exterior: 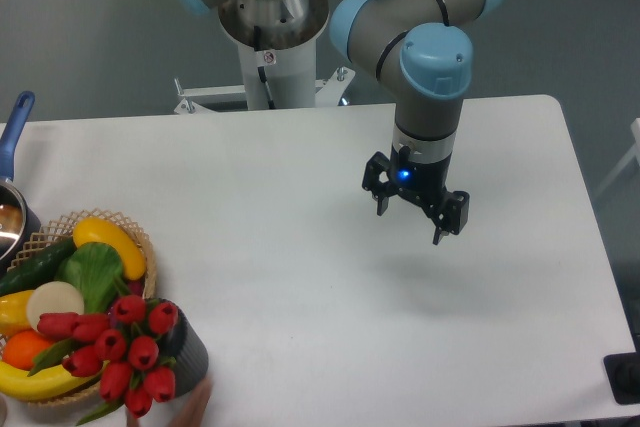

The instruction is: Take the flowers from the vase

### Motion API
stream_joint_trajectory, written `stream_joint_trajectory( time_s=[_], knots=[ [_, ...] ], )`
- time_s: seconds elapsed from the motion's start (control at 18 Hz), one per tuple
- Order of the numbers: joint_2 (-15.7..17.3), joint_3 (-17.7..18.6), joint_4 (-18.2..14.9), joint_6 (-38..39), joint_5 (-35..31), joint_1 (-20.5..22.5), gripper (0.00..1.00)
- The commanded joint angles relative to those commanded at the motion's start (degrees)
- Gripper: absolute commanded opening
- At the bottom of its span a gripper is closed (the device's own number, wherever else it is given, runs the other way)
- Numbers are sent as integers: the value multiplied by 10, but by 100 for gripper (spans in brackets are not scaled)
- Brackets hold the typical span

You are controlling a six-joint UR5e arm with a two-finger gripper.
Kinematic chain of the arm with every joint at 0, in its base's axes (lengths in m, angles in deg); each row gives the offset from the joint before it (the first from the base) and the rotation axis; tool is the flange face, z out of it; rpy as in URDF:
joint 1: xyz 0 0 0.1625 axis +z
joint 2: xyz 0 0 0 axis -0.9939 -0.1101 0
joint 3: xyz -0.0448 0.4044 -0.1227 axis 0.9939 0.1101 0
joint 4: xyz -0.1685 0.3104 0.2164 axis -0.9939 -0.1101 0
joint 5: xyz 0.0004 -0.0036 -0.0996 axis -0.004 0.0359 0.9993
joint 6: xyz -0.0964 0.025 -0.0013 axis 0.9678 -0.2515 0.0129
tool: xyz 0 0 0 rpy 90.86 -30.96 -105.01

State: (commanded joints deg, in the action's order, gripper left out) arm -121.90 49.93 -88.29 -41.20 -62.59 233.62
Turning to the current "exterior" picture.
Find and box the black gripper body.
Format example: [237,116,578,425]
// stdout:
[386,147,451,217]

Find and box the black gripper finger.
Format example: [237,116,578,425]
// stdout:
[431,191,470,245]
[362,152,399,216]

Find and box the red tulip bouquet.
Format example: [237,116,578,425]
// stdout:
[28,279,179,425]

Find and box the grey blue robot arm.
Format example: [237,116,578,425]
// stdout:
[180,0,502,238]

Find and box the dark grey ribbed vase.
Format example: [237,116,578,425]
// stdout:
[159,308,209,398]

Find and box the blurred human hand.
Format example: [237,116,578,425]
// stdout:
[124,377,214,427]

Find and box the black device at table edge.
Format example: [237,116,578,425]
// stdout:
[603,352,639,405]

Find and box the yellow squash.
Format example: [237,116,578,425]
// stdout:
[72,217,146,281]

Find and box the green leafy bok choy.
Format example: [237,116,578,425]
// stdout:
[55,242,123,314]

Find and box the woven wicker basket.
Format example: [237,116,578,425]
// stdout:
[9,209,156,407]

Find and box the white round radish slice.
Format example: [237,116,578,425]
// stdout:
[26,281,85,330]

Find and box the green cucumber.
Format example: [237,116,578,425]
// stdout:
[1,238,76,296]

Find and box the yellow banana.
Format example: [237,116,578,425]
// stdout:
[1,361,103,402]

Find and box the yellow bell pepper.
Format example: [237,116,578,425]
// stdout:
[0,290,33,338]

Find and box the orange fruit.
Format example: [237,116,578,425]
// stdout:
[2,330,54,371]

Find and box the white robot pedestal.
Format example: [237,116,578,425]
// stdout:
[174,0,355,114]

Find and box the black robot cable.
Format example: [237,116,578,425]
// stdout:
[252,25,277,110]

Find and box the white furniture frame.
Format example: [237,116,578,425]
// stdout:
[594,118,639,200]

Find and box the blue handled saucepan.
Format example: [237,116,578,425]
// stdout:
[1,91,41,274]

